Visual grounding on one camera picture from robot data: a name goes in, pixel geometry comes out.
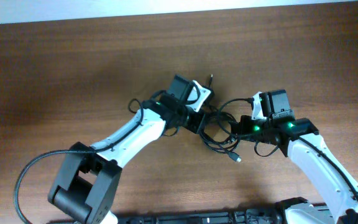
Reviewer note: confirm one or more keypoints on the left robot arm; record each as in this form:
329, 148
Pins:
87, 181

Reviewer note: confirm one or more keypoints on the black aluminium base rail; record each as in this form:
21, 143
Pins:
300, 213

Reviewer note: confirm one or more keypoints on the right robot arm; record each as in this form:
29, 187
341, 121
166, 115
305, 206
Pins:
301, 142

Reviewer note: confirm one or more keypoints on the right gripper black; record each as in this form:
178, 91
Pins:
245, 129

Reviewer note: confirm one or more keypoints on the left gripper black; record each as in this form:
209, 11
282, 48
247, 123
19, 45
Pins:
195, 126

